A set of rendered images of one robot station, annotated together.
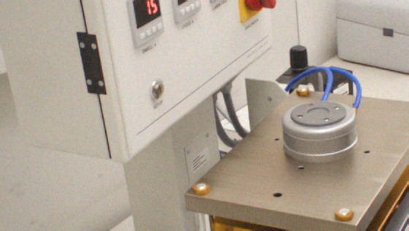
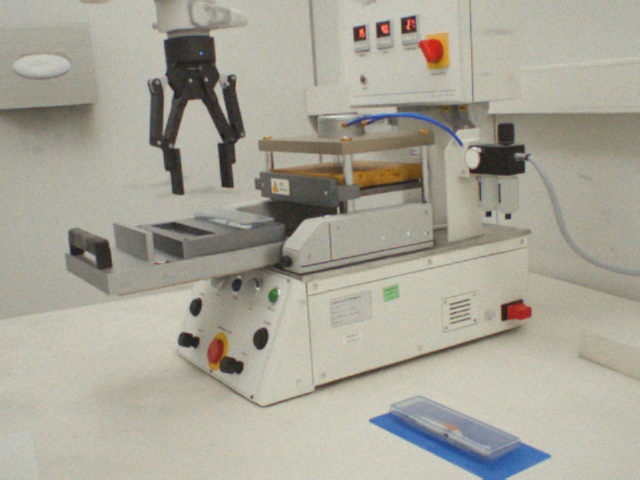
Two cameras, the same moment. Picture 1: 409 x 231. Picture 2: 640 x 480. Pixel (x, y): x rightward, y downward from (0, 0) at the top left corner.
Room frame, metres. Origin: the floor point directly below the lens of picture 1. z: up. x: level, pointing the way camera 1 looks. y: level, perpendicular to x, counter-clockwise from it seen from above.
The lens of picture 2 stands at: (1.38, -1.23, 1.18)
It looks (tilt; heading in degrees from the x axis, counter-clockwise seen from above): 11 degrees down; 120
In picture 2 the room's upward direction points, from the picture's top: 4 degrees counter-clockwise
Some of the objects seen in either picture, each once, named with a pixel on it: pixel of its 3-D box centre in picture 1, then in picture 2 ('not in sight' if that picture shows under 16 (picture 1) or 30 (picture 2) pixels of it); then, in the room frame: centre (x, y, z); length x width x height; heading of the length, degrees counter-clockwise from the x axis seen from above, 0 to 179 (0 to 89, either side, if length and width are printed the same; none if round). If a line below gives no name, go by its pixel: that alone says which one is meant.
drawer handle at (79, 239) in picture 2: not in sight; (88, 247); (0.54, -0.45, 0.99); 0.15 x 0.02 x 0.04; 151
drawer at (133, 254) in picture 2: not in sight; (180, 245); (0.61, -0.33, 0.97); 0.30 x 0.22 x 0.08; 61
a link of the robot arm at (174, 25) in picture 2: not in sight; (203, 16); (0.66, -0.28, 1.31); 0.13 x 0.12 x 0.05; 153
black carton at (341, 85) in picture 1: (329, 89); not in sight; (1.56, -0.15, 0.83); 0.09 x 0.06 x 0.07; 135
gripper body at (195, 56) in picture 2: not in sight; (191, 68); (0.63, -0.29, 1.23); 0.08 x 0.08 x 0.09
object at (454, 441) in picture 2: not in sight; (451, 429); (1.05, -0.37, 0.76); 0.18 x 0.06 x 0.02; 153
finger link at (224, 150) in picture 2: not in sight; (225, 165); (0.65, -0.25, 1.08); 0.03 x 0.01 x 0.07; 153
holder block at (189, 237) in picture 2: not in sight; (208, 232); (0.63, -0.29, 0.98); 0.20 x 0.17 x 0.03; 151
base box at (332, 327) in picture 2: not in sight; (353, 295); (0.77, -0.07, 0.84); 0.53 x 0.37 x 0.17; 61
